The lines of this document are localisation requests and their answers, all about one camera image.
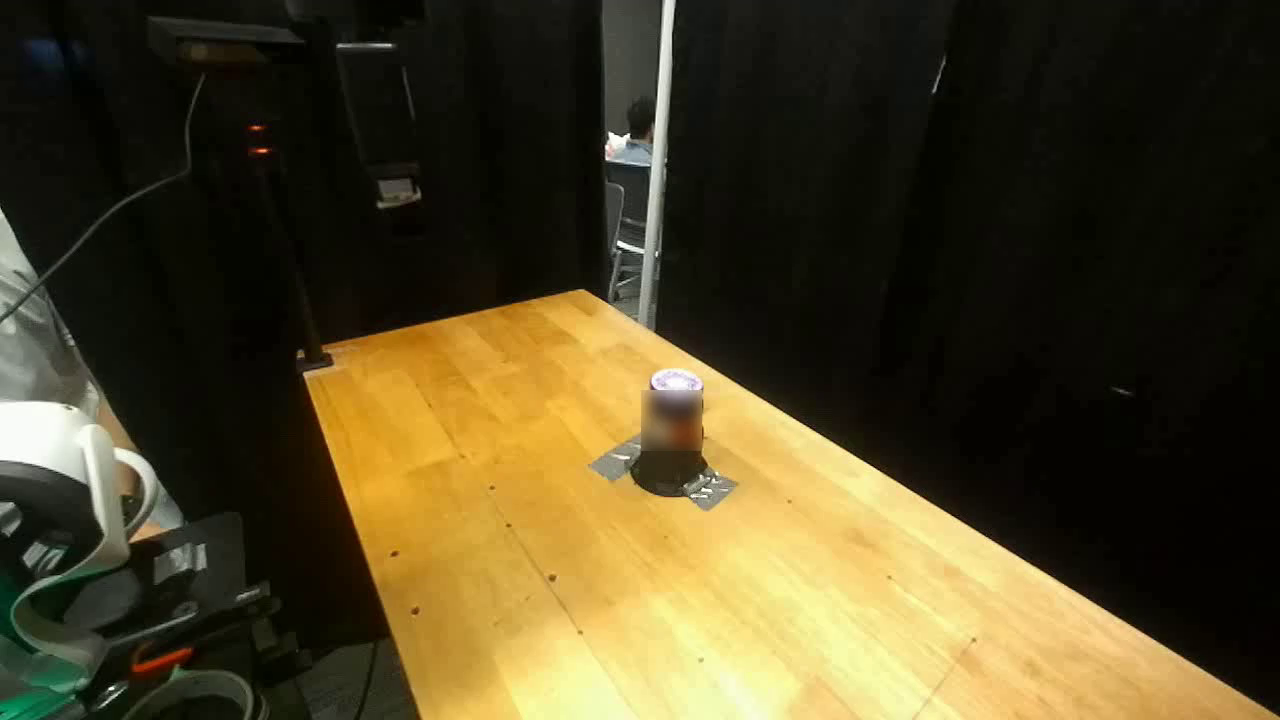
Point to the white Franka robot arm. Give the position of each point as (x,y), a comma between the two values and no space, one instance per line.
(76,501)

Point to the dark upside-down cup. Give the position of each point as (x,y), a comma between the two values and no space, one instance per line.
(672,432)

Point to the white vertical pole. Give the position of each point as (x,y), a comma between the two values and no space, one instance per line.
(659,174)

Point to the black camera tripod stand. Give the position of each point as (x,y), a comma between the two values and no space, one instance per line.
(233,47)

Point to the orange handled clamp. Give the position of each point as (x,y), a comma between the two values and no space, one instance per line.
(192,646)

